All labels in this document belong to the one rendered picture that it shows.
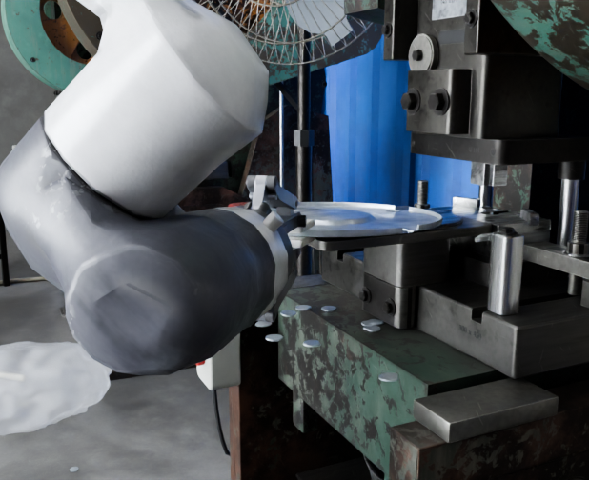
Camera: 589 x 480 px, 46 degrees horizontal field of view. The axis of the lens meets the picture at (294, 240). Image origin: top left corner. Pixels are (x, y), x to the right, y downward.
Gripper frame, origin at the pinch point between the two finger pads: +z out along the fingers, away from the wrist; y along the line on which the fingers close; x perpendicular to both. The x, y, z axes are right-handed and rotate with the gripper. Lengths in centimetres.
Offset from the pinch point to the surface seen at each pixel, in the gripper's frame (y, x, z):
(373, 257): -5.5, -6.1, 21.2
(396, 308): -11.2, -9.6, 17.2
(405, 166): 2, 4, 246
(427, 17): 26.5, -11.7, 26.8
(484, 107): 14.2, -19.3, 18.5
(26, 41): 60, 192, 244
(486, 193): 2.4, -21.1, 39.6
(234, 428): -37, 17, 34
